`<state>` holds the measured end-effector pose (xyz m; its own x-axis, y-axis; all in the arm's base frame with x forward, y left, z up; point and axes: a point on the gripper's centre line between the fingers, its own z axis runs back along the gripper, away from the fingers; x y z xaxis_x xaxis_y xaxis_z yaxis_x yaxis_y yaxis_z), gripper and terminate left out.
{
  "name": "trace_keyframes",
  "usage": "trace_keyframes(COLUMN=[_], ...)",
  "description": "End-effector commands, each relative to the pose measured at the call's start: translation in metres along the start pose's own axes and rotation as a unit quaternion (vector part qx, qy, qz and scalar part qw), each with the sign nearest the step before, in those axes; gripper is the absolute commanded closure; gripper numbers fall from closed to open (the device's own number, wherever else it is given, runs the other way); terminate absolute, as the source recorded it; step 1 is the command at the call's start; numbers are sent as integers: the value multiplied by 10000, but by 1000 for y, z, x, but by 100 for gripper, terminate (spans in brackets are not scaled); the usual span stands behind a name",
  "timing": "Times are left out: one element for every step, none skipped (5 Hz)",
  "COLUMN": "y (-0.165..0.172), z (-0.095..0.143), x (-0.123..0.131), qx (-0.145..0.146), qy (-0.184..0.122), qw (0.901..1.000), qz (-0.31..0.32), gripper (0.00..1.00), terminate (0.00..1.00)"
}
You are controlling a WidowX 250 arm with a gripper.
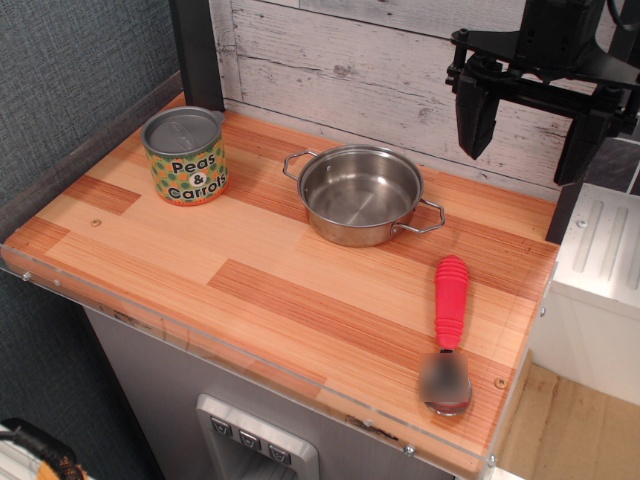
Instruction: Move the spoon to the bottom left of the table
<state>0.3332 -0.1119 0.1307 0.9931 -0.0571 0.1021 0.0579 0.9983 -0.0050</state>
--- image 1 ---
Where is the clear acrylic table edge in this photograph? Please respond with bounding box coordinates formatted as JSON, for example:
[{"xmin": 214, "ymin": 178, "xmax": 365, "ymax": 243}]
[{"xmin": 2, "ymin": 238, "xmax": 500, "ymax": 478}]

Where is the black and orange object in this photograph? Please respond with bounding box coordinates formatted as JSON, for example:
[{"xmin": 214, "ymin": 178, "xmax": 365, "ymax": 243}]
[{"xmin": 1, "ymin": 418, "xmax": 91, "ymax": 480}]

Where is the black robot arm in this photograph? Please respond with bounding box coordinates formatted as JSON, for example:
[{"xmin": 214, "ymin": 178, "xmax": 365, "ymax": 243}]
[{"xmin": 446, "ymin": 1, "xmax": 639, "ymax": 186}]

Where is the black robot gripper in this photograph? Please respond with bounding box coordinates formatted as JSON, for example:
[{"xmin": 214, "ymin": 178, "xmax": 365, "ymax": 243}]
[{"xmin": 446, "ymin": 1, "xmax": 639, "ymax": 186}]

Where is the stainless steel pot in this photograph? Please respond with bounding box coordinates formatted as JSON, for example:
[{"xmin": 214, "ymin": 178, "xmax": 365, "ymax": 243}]
[{"xmin": 283, "ymin": 144, "xmax": 446, "ymax": 247}]

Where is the peas and carrots can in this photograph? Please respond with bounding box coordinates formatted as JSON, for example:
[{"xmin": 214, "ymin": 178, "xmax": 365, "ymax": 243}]
[{"xmin": 141, "ymin": 106, "xmax": 229, "ymax": 206}]

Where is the dark shelf post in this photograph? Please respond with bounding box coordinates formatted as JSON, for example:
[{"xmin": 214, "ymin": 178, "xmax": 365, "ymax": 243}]
[
  {"xmin": 544, "ymin": 127, "xmax": 609, "ymax": 245},
  {"xmin": 168, "ymin": 0, "xmax": 225, "ymax": 112}
]

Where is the red handled metal spoon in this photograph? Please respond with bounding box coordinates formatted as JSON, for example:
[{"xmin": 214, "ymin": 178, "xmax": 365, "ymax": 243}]
[{"xmin": 419, "ymin": 255, "xmax": 472, "ymax": 417}]

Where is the silver ice dispenser panel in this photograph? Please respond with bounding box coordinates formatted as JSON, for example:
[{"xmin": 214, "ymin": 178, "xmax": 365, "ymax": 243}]
[{"xmin": 196, "ymin": 394, "xmax": 320, "ymax": 479}]

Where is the white toy sink unit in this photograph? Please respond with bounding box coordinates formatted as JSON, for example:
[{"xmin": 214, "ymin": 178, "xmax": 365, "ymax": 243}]
[{"xmin": 528, "ymin": 185, "xmax": 639, "ymax": 404}]

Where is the dark left shelf post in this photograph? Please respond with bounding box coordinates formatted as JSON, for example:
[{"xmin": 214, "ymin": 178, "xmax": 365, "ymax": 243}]
[{"xmin": 168, "ymin": 0, "xmax": 225, "ymax": 112}]

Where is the grey toy fridge cabinet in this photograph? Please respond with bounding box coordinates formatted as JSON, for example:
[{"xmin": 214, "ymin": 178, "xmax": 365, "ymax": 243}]
[{"xmin": 87, "ymin": 310, "xmax": 450, "ymax": 479}]

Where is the dark right shelf post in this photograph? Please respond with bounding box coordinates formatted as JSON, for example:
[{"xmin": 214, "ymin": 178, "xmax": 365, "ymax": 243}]
[{"xmin": 544, "ymin": 127, "xmax": 609, "ymax": 245}]

